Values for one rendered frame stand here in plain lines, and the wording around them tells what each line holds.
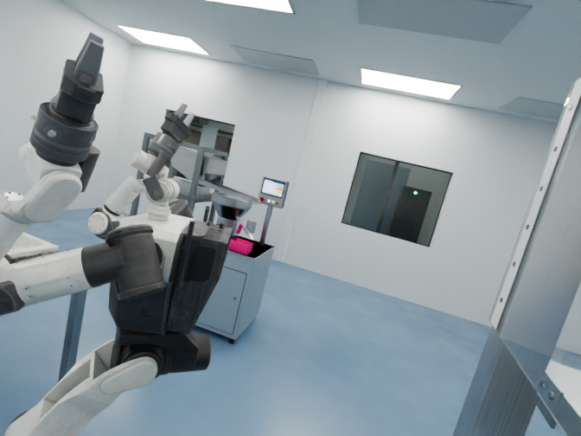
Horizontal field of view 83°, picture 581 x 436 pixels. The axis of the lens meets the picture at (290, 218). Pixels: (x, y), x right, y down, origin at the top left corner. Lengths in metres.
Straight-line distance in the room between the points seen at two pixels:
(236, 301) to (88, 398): 1.75
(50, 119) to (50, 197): 0.14
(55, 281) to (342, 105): 4.82
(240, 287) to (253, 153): 3.16
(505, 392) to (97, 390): 0.95
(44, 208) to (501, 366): 0.76
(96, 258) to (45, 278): 0.09
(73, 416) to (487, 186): 5.06
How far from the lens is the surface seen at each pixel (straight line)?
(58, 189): 0.72
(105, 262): 0.77
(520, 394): 0.57
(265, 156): 5.38
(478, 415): 0.58
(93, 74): 0.65
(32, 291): 0.82
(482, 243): 5.41
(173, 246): 0.88
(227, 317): 2.81
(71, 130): 0.67
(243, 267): 2.64
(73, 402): 1.16
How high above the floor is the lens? 1.50
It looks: 8 degrees down
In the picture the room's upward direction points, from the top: 14 degrees clockwise
